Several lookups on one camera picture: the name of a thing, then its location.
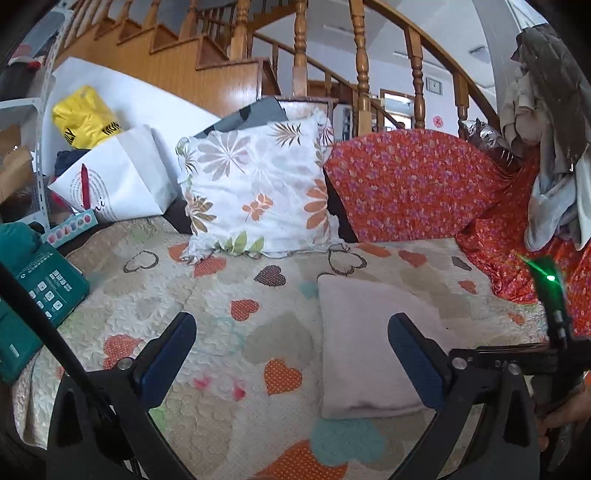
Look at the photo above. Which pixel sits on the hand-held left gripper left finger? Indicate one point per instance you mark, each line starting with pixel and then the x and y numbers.
pixel 170 356

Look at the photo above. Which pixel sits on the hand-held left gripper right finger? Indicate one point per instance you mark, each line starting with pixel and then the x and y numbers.
pixel 414 356

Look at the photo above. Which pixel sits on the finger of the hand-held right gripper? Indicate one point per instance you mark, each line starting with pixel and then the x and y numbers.
pixel 512 351

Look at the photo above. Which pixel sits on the white sweater with orange flowers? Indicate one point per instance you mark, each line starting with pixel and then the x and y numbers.
pixel 364 341

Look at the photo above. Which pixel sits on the pile of grey clothes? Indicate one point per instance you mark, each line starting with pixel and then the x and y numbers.
pixel 554 138

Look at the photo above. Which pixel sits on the person's right hand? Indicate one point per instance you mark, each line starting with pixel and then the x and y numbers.
pixel 572 408

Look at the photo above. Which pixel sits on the heart-patterned quilt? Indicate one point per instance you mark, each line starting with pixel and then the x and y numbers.
pixel 231 286

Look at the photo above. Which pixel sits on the teal cardboard box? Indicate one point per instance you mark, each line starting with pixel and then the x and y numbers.
pixel 37 295

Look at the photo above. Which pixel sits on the colourful paint palette box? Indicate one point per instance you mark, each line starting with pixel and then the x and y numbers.
pixel 69 228

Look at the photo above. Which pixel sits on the red floral sofa cover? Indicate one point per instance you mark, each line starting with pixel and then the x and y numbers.
pixel 415 184

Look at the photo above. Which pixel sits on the white paper bag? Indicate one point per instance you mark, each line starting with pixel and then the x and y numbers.
pixel 124 180

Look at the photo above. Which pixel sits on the white floral pillow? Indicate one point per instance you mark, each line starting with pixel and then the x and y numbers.
pixel 258 184

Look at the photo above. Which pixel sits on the silver foil bag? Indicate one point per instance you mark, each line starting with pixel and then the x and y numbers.
pixel 487 136

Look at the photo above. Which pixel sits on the large white board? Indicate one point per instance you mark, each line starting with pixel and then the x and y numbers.
pixel 152 106

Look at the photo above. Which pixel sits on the grey pillow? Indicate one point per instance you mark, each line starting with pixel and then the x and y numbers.
pixel 251 115

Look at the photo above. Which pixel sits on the yellow plastic bag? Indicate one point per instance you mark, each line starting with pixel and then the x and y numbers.
pixel 83 115

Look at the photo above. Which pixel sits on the white metal shelf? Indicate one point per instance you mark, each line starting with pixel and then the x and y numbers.
pixel 44 115

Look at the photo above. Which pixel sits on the wooden staircase railing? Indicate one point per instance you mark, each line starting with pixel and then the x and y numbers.
pixel 300 50

